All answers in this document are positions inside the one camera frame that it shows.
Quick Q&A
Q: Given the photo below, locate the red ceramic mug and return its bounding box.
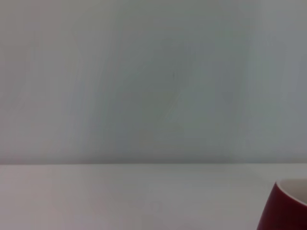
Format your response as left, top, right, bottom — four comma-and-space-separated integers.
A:
256, 178, 307, 230

